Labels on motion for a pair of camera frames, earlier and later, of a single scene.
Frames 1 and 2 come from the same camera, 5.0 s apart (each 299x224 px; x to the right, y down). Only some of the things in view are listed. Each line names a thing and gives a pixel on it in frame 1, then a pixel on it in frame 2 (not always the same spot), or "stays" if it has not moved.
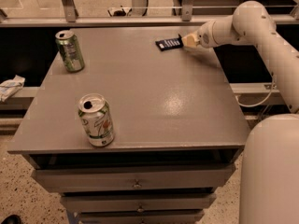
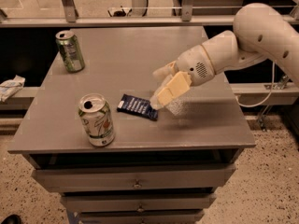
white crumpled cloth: [8, 88] stays
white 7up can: [96, 119] stays
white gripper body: [204, 36] → [193, 63]
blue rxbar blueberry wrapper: [170, 44] → [136, 105]
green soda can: [69, 48] stays
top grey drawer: [131, 176] stays
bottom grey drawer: [140, 217] stays
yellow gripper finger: [191, 40] → [168, 70]
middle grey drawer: [138, 202] stays
